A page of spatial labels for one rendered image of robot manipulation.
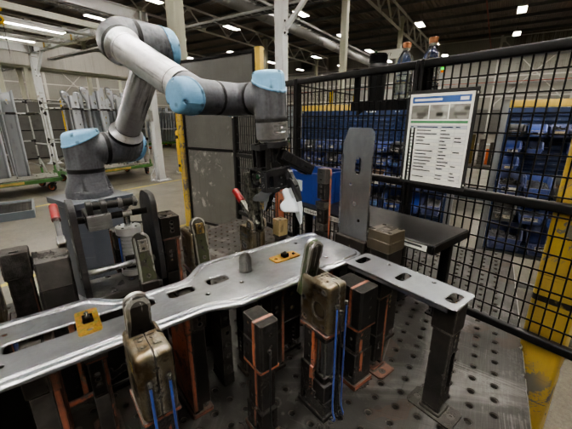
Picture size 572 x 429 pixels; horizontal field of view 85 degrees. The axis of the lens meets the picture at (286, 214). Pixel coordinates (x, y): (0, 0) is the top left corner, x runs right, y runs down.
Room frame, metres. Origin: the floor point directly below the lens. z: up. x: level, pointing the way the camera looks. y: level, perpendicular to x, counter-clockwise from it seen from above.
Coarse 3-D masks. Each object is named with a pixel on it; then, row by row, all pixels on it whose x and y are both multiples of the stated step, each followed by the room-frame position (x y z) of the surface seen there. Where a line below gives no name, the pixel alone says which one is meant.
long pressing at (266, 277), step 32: (224, 256) 0.79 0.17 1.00; (256, 256) 0.79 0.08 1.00; (352, 256) 0.80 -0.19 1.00; (160, 288) 0.62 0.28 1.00; (192, 288) 0.63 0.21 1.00; (224, 288) 0.63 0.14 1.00; (256, 288) 0.63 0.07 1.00; (288, 288) 0.64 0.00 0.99; (32, 320) 0.51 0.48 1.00; (64, 320) 0.51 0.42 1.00; (160, 320) 0.51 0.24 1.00; (0, 352) 0.42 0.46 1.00; (32, 352) 0.42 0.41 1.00; (64, 352) 0.42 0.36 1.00; (96, 352) 0.43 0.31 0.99; (0, 384) 0.36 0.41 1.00
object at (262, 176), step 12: (252, 144) 0.75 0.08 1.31; (264, 144) 0.73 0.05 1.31; (276, 144) 0.73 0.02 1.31; (252, 156) 0.75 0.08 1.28; (264, 156) 0.75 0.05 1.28; (276, 156) 0.76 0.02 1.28; (252, 168) 0.77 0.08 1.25; (264, 168) 0.74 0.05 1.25; (276, 168) 0.75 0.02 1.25; (288, 168) 0.76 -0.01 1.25; (252, 180) 0.77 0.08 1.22; (264, 180) 0.73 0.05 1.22; (276, 180) 0.74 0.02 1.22
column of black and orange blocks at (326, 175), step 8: (320, 168) 1.11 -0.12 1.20; (328, 168) 1.11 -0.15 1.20; (320, 176) 1.10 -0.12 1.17; (328, 176) 1.09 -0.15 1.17; (320, 184) 1.10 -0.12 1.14; (328, 184) 1.09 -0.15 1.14; (320, 192) 1.10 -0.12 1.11; (328, 192) 1.09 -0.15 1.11; (320, 200) 1.12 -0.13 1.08; (328, 200) 1.09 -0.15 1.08; (320, 208) 1.10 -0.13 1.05; (328, 208) 1.09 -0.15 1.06; (320, 216) 1.09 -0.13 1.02; (328, 216) 1.09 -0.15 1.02; (320, 224) 1.09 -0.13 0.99; (328, 224) 1.09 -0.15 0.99; (320, 232) 1.09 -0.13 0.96; (328, 232) 1.09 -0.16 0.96
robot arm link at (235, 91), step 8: (232, 88) 0.77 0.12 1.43; (240, 88) 0.78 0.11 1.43; (232, 96) 0.76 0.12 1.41; (240, 96) 0.77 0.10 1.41; (232, 104) 0.76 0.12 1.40; (240, 104) 0.77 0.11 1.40; (224, 112) 0.76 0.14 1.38; (232, 112) 0.78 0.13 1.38; (240, 112) 0.79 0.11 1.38; (248, 112) 0.78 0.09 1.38
